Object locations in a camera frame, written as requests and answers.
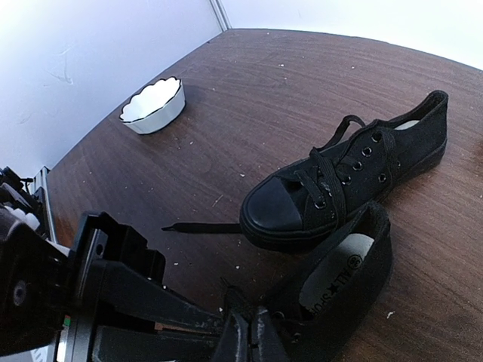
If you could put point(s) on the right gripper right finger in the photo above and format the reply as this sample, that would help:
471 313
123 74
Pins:
265 344

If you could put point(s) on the white scalloped bowl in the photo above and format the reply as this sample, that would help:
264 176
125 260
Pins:
155 107

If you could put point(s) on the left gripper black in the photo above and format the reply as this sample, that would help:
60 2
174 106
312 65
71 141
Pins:
122 311

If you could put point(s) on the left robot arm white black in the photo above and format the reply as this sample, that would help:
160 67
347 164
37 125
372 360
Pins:
36 278

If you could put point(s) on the left aluminium frame post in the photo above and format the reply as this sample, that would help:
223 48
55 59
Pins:
220 14

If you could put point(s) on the black canvas shoe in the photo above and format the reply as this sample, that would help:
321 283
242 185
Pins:
319 305
301 204

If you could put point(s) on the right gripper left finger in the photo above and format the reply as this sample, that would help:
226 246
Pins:
233 344

